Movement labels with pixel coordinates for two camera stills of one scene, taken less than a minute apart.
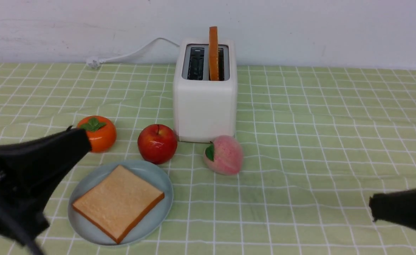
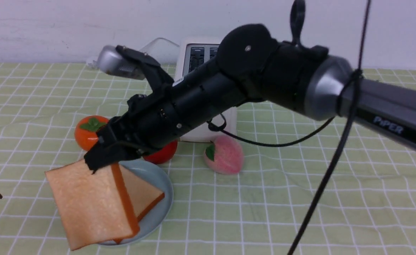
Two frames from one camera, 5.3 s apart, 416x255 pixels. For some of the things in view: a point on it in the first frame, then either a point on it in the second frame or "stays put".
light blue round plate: (148, 224) stays put
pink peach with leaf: (224, 155) stays put
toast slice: (213, 58) -> (95, 207)
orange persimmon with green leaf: (102, 132) stays put
